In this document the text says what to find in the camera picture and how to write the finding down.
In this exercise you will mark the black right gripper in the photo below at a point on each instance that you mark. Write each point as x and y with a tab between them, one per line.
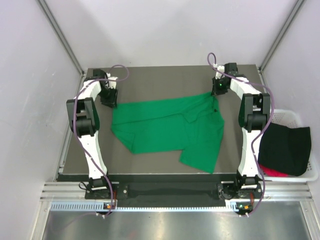
215	92

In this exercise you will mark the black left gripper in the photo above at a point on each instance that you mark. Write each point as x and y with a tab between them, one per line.
112	101

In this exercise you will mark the green t shirt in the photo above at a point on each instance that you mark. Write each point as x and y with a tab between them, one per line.
192	125

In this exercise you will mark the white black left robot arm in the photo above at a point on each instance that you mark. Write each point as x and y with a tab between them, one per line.
84	122

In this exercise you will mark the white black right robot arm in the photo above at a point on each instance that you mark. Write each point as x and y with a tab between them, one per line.
253	118

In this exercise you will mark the white plastic laundry basket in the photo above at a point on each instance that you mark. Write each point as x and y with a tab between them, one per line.
291	119

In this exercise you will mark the black t shirt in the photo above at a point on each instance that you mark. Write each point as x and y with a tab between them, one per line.
286	150

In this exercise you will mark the red t shirt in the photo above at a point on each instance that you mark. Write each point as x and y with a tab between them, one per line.
271	172

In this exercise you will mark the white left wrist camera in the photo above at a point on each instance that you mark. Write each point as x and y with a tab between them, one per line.
111	82

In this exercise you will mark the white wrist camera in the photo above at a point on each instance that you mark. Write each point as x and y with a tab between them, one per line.
219	71
111	82

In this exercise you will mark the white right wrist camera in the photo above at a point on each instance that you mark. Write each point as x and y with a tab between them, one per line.
219	71

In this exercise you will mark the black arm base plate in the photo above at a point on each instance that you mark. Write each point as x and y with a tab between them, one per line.
131	190

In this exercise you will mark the aluminium left frame post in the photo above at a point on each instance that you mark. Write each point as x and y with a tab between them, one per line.
60	35

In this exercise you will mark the aluminium frame post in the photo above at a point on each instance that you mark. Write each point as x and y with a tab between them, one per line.
285	26
60	35

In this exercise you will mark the aluminium right frame post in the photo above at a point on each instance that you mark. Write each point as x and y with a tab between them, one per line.
285	26

